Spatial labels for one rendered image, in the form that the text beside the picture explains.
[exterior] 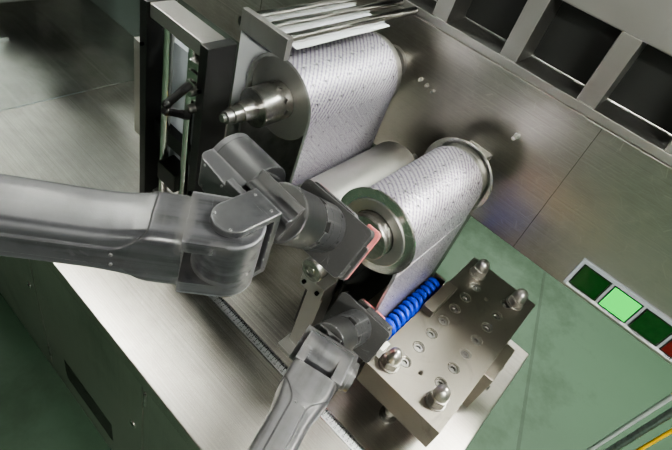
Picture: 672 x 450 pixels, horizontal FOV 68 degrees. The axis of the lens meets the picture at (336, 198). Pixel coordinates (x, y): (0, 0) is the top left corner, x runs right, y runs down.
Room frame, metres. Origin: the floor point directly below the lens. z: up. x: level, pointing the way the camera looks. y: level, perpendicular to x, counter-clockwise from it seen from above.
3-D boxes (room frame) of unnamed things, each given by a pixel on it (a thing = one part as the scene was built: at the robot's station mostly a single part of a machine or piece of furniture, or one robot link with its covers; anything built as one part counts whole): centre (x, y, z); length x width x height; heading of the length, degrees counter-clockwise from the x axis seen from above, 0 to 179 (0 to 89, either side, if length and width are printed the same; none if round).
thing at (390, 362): (0.50, -0.18, 1.05); 0.04 x 0.04 x 0.04
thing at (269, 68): (0.81, 0.08, 1.33); 0.25 x 0.14 x 0.14; 151
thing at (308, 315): (0.55, -0.02, 1.05); 0.06 x 0.05 x 0.31; 151
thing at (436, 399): (0.46, -0.27, 1.05); 0.04 x 0.04 x 0.04
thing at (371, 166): (0.74, -0.03, 1.17); 0.26 x 0.12 x 0.12; 151
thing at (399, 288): (0.64, -0.18, 1.11); 0.23 x 0.01 x 0.18; 151
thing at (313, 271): (0.52, -0.01, 1.18); 0.04 x 0.02 x 0.04; 61
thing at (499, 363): (0.59, -0.40, 0.96); 0.10 x 0.03 x 0.11; 151
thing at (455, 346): (0.62, -0.31, 1.00); 0.40 x 0.16 x 0.06; 151
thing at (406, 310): (0.64, -0.21, 1.03); 0.21 x 0.04 x 0.03; 151
